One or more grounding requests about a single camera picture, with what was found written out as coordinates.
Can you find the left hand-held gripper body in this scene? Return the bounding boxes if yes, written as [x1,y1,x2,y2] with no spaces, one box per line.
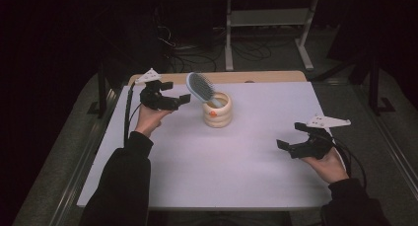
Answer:
[134,67,180,112]

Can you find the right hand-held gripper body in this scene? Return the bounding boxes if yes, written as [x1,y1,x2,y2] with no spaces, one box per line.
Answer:
[290,114,352,160]

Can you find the light blue hairbrush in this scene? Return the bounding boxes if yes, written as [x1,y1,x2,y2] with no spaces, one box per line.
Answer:
[185,71,225,110]

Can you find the cream ringed duck cup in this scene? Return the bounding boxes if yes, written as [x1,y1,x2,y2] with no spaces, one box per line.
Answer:
[201,91,233,128]

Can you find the person's left hand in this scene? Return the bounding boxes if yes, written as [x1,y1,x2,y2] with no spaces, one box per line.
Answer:
[134,104,174,139]

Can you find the person's right hand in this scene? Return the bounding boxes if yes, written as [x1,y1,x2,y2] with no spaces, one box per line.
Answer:
[300,147,350,185]

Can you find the black metal stand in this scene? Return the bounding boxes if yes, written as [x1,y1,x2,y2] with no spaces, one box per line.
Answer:
[87,28,132,115]
[312,51,397,116]

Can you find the wooden table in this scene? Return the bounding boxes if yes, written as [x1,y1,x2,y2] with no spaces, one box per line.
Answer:
[127,70,309,86]

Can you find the white table mat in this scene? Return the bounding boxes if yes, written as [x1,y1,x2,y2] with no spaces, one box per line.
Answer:
[77,81,333,210]

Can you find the white metal stand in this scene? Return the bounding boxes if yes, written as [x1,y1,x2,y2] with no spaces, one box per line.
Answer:
[225,0,320,72]

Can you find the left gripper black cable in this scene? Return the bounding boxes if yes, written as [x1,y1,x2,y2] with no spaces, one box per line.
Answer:
[122,82,144,148]

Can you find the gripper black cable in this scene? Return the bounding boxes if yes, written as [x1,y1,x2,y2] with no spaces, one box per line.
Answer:
[122,82,144,148]
[328,133,368,190]

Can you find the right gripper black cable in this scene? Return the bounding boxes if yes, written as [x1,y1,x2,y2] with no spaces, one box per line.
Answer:
[328,133,368,190]

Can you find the black floor cables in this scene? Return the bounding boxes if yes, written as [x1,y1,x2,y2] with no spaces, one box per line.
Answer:
[154,5,274,72]

